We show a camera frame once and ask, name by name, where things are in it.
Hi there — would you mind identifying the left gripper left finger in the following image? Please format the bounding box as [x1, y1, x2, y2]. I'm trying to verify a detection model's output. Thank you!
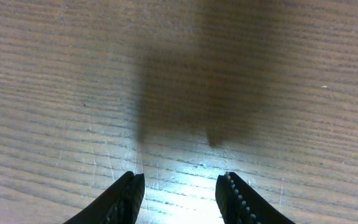
[64, 171, 145, 224]

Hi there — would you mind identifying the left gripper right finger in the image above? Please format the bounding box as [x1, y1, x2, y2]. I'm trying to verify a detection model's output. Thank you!
[215, 172, 295, 224]

